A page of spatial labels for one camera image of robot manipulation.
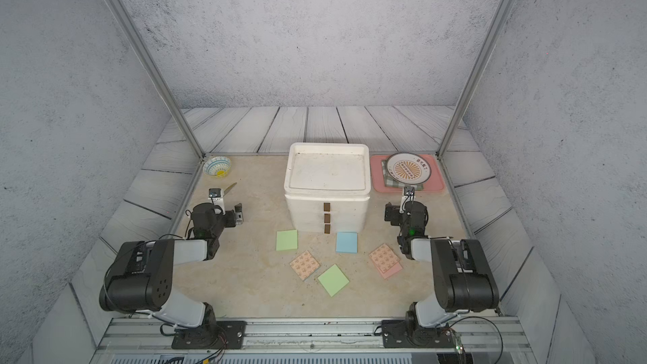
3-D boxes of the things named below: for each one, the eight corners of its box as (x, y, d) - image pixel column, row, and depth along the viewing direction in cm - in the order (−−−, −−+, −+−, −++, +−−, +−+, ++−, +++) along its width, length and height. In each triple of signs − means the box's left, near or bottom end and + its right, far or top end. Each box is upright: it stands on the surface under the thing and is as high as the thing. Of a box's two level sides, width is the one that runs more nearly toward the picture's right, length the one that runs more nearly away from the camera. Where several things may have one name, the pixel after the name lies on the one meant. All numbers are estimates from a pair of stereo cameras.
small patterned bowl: (204, 177, 115) (200, 171, 112) (210, 162, 121) (207, 156, 118) (228, 177, 115) (225, 171, 112) (233, 162, 121) (230, 156, 118)
